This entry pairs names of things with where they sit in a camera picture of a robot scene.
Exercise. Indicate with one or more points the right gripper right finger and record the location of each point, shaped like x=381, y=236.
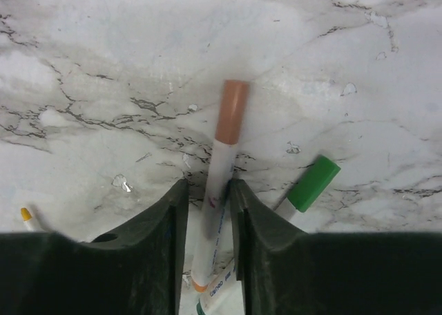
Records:
x=284, y=270

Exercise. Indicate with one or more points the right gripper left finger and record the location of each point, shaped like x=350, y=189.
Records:
x=135, y=268

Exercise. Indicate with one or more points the dark green marker pen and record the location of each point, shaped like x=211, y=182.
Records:
x=299, y=198

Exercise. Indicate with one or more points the yellow marker pen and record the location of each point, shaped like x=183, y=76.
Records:
x=31, y=223

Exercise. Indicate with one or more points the brown marker pen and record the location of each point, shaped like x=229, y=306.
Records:
x=224, y=150

